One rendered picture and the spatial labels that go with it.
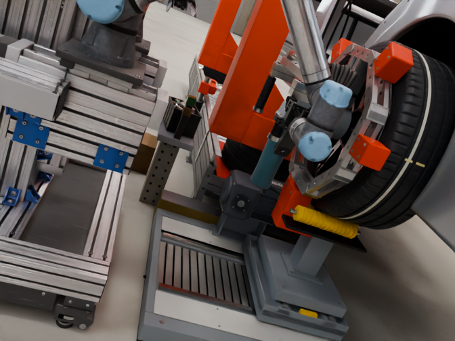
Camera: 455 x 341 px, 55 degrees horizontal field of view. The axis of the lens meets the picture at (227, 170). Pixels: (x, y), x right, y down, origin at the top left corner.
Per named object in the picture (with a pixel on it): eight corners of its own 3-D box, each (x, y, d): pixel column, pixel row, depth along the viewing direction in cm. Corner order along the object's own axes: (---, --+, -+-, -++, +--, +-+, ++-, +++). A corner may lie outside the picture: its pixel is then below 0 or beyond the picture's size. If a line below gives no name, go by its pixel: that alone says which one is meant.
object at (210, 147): (212, 196, 229) (229, 160, 222) (196, 191, 227) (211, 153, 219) (198, 90, 455) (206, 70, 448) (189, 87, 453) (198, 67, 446)
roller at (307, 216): (358, 243, 163) (365, 231, 162) (288, 220, 157) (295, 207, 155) (353, 235, 169) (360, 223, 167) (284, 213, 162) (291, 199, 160)
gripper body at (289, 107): (311, 107, 130) (322, 118, 119) (298, 132, 133) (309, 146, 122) (288, 97, 128) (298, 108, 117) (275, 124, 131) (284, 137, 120)
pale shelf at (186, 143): (191, 152, 201) (193, 146, 200) (156, 139, 197) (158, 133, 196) (190, 124, 240) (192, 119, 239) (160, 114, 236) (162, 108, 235)
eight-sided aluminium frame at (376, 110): (330, 222, 144) (416, 67, 126) (313, 216, 143) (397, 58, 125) (292, 161, 194) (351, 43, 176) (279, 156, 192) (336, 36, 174)
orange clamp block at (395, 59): (394, 84, 137) (414, 65, 130) (373, 76, 135) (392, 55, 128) (393, 69, 141) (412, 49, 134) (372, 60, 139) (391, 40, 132)
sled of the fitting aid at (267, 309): (338, 343, 172) (351, 325, 169) (256, 321, 164) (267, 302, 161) (306, 268, 218) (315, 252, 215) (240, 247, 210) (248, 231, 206)
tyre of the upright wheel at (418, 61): (360, 264, 165) (502, 147, 120) (305, 246, 160) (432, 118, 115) (341, 146, 211) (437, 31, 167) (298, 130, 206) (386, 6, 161)
